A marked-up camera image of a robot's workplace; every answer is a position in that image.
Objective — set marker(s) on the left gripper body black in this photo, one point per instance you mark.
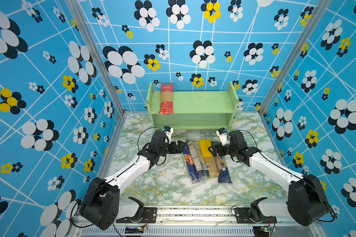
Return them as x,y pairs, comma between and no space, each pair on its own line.
167,149

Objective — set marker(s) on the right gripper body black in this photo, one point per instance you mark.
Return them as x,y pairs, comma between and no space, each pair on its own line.
229,150

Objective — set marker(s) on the yellow spaghetti bag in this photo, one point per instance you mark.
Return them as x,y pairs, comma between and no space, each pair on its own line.
209,160

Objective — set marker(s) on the green wooden shelf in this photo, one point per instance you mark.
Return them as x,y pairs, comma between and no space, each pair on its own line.
195,109

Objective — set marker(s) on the red spaghetti bag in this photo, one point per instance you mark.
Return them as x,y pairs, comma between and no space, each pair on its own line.
166,106

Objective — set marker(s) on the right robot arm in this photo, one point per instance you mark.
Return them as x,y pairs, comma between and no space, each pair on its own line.
306,201

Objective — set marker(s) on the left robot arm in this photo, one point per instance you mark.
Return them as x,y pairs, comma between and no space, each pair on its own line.
102,205

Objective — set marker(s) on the clear white label spaghetti bag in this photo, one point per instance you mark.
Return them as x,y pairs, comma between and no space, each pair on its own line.
201,167

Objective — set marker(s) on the blue clear spaghetti bag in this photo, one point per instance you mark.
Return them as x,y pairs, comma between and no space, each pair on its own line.
223,172

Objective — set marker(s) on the blue Barilla spaghetti box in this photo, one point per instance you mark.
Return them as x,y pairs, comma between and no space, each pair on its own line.
195,175

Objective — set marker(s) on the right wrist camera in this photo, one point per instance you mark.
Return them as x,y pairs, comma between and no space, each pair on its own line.
223,136

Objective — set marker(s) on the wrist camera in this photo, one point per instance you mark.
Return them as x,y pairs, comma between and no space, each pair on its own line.
168,134
223,136

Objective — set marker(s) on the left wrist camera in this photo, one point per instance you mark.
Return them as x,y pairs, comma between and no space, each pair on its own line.
168,134

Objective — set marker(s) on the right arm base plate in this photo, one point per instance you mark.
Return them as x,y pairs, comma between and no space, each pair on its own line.
247,215

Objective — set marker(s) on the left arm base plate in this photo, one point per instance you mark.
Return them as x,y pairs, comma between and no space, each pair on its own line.
144,216

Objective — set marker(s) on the aluminium front rail frame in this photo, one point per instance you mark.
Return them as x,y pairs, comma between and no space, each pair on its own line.
200,221

